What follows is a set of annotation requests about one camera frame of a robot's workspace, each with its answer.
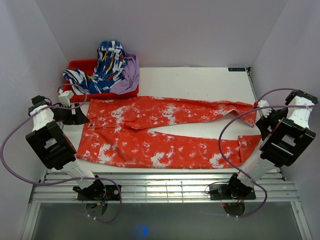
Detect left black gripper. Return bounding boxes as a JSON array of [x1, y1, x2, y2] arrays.
[[52, 103, 90, 126]]

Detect red white tie-dye trousers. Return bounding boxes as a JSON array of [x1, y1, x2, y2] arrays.
[[76, 96, 261, 169]]

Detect red plastic bin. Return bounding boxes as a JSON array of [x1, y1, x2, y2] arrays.
[[68, 59, 139, 103]]

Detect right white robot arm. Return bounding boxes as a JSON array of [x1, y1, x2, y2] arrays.
[[225, 90, 319, 199]]

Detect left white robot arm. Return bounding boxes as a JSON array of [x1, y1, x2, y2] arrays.
[[25, 95, 107, 200]]

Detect blue white patterned trousers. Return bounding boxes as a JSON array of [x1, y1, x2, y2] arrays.
[[62, 40, 128, 95]]

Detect purple folded garment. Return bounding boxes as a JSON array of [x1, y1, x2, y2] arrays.
[[109, 52, 140, 95]]

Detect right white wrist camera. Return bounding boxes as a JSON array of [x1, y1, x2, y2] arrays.
[[253, 100, 274, 118]]

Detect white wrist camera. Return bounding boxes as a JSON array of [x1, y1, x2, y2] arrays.
[[58, 89, 75, 107], [253, 100, 274, 118]]

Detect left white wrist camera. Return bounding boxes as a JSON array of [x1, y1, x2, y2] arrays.
[[58, 89, 75, 107]]

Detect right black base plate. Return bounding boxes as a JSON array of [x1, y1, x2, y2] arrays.
[[209, 182, 256, 200]]

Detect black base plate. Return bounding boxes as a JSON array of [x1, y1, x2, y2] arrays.
[[76, 184, 120, 201], [209, 182, 256, 200]]

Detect aluminium rail frame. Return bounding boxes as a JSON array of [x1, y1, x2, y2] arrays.
[[21, 160, 312, 240]]

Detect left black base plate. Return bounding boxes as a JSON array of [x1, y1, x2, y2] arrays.
[[76, 184, 120, 201]]

